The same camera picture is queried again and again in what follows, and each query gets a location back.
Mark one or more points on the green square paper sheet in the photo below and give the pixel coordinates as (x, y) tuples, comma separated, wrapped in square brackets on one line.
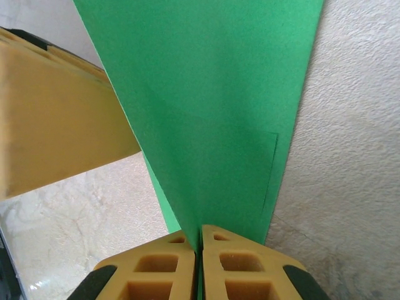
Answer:
[(203, 109)]

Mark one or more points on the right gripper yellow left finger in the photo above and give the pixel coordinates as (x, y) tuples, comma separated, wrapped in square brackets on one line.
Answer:
[(150, 275)]

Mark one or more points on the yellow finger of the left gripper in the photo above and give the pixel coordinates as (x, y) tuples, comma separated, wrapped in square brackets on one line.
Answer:
[(56, 125), (62, 59)]

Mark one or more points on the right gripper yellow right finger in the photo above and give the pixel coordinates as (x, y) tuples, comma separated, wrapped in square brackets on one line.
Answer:
[(250, 275)]

